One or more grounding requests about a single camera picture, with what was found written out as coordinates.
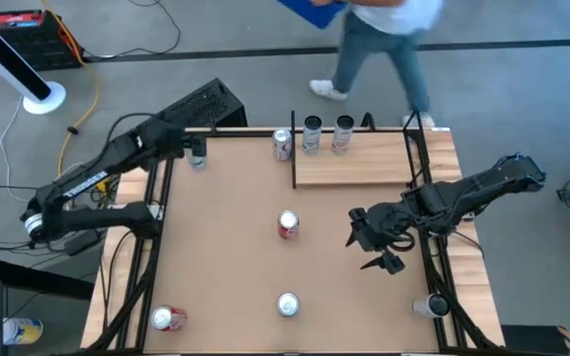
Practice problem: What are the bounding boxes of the black white pole stand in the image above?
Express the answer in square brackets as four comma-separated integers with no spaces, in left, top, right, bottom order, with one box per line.
[0,3,67,116]

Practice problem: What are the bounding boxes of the black power adapter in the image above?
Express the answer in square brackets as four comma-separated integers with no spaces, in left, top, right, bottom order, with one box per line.
[64,229,102,257]

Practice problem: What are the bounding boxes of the red Coca-Cola can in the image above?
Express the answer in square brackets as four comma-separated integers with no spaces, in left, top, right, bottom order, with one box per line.
[149,305,189,332]
[277,209,301,242]

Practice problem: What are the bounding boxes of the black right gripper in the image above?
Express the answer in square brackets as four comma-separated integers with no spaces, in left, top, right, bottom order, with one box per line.
[345,203,415,276]

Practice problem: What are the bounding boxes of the black box orange stripes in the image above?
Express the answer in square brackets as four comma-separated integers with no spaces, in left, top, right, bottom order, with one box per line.
[500,323,570,356]

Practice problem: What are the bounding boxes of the person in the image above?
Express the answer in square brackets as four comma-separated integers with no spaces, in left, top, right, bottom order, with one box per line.
[308,0,445,129]

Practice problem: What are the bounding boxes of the black aluminium table frame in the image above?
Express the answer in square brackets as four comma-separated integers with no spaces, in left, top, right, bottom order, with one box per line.
[86,128,499,355]

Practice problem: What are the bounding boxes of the black crate red lid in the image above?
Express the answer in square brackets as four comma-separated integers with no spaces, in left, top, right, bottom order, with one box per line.
[0,9,86,72]

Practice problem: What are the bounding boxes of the yellow cable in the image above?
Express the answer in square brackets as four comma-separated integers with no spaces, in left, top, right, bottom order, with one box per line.
[42,0,113,197]

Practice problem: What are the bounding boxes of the black metal shelf frame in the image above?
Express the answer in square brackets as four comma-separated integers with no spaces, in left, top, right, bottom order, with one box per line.
[289,109,432,190]

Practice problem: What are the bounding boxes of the white yellow can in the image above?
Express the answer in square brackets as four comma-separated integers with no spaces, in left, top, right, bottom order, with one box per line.
[1,316,45,346]

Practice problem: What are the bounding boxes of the tall Celsius can pink print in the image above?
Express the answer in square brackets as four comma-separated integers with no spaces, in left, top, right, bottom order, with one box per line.
[410,293,451,319]
[332,114,355,155]

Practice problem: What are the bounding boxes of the white cable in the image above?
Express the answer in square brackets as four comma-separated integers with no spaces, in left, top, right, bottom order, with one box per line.
[0,96,86,204]

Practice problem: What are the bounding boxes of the tall Celsius can blue print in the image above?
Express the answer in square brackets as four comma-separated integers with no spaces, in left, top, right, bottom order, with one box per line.
[301,115,324,156]
[188,150,209,172]

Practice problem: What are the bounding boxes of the black floor cable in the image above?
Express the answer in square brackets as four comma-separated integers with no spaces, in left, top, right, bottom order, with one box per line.
[84,0,182,60]

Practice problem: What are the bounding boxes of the wooden shelf board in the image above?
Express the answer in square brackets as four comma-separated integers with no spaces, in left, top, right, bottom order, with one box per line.
[293,131,423,187]

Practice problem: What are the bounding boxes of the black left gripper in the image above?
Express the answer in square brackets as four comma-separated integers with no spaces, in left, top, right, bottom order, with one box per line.
[148,123,208,160]

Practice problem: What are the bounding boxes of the silver Diet Coke can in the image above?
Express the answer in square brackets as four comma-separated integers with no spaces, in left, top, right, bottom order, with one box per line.
[275,292,301,318]
[271,128,294,162]

